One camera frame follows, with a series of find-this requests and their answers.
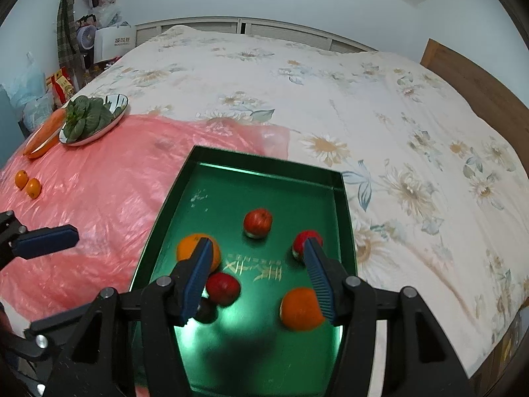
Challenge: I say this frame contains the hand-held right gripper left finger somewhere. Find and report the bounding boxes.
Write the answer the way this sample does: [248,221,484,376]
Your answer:
[43,237,214,397]

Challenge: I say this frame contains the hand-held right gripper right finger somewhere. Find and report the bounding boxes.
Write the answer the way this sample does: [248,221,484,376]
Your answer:
[303,239,472,397]

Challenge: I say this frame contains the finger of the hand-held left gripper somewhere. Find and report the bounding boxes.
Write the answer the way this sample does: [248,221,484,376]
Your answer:
[0,211,80,271]
[0,306,98,365]

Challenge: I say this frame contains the red apple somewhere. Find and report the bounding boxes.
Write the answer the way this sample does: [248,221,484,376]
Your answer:
[243,209,273,239]
[205,272,241,307]
[292,230,324,262]

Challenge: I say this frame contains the dark purple plum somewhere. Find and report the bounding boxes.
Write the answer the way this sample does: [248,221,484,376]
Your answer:
[194,298,218,324]

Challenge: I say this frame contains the large deep orange tangerine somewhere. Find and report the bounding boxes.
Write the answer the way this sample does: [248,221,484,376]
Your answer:
[280,287,327,331]

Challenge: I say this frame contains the green tray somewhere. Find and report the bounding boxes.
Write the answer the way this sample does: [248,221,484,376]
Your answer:
[128,146,358,397]

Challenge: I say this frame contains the pink plastic sheet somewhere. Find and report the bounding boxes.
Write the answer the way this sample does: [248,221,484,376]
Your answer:
[0,115,290,327]

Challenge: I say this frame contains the orange-rimmed white plate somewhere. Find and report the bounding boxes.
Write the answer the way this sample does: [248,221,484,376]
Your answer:
[22,130,62,160]

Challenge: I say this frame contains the carrot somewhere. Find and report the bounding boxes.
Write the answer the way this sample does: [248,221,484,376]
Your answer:
[23,109,67,159]

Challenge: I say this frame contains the green leafy vegetable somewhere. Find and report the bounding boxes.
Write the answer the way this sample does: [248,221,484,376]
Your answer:
[62,95,117,142]

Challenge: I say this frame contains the striped-rim white plate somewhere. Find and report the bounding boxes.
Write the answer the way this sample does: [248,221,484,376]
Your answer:
[59,93,130,147]

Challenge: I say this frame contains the light blue plastic bag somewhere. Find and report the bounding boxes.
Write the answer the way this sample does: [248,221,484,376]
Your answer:
[0,52,46,108]

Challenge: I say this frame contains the white fan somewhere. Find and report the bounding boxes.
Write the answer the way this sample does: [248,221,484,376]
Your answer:
[75,25,97,50]

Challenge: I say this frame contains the white cardboard box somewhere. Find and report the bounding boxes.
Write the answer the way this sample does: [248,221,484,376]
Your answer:
[94,24,137,63]

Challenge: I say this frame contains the plaid scarf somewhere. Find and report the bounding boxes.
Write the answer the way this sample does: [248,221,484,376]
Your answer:
[57,0,79,67]

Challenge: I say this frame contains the crumpled clear plastic bag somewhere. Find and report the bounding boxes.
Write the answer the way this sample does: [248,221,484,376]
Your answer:
[97,0,125,25]

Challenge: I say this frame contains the wooden headboard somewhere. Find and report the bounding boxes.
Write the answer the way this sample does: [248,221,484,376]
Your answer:
[420,38,529,158]

